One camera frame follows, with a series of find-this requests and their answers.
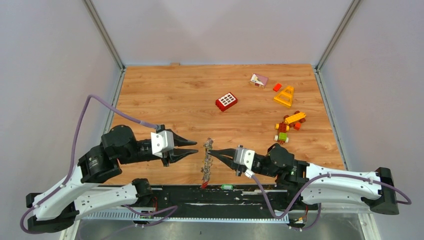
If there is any grey slotted cable duct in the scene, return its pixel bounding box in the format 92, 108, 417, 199
81, 208, 290, 223

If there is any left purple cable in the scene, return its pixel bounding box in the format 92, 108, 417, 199
19, 94, 167, 234

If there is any pink roof toy house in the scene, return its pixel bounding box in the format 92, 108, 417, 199
249, 73, 269, 88

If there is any red window toy brick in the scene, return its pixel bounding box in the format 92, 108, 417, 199
215, 92, 238, 112

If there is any yellow orange toy car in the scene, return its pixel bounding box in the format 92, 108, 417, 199
283, 110, 307, 128

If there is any small red toy brick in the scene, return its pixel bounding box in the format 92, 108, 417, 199
272, 83, 282, 92

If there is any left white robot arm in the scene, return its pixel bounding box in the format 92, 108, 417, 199
22, 125, 197, 234

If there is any small green bubble level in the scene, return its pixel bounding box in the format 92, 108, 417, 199
220, 184, 234, 190

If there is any large grey toothed keyring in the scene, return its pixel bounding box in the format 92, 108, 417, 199
201, 137, 214, 183

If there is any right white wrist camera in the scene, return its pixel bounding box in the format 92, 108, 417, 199
233, 145, 255, 179

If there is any yellow triangular toy frame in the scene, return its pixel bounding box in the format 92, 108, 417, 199
273, 86, 295, 108

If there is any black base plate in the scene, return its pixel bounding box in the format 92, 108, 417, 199
132, 184, 332, 220

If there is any red green toy vehicle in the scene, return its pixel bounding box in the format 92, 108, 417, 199
274, 122, 290, 144

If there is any red key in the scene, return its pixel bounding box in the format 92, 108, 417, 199
200, 181, 209, 189

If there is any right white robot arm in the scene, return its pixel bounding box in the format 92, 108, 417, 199
208, 143, 399, 215

